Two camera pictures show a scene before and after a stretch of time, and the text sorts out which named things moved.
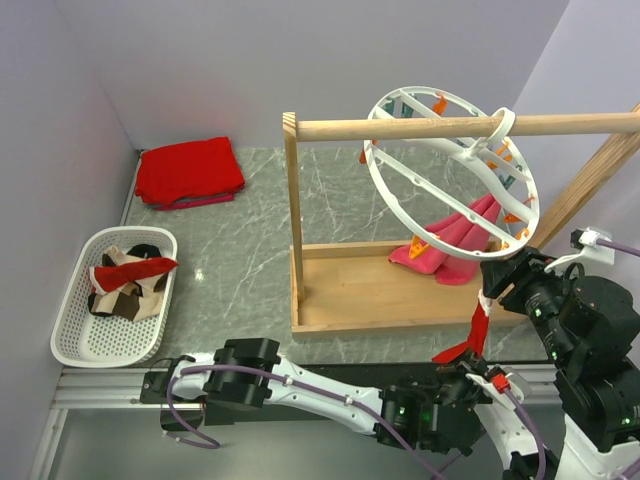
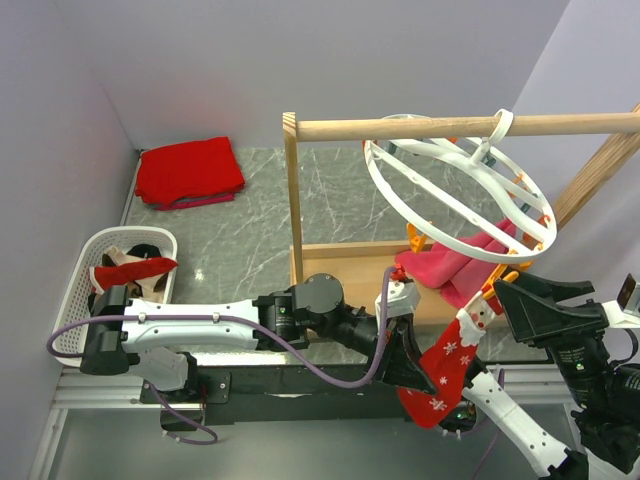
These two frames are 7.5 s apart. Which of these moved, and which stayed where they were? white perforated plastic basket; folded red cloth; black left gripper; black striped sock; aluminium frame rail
Moved: black left gripper
Stayed: black striped sock; white perforated plastic basket; aluminium frame rail; folded red cloth
